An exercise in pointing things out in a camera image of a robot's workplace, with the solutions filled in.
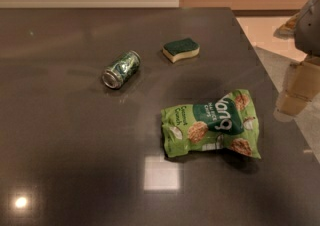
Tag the green yellow sponge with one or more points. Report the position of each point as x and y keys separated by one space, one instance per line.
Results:
x=181 y=49

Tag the green soda can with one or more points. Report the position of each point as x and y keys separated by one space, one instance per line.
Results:
x=121 y=70

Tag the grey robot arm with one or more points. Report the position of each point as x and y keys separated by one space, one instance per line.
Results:
x=307 y=40

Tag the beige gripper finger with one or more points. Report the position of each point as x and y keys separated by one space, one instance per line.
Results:
x=303 y=78
x=289 y=104

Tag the green rice chips bag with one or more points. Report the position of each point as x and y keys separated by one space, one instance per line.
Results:
x=229 y=123

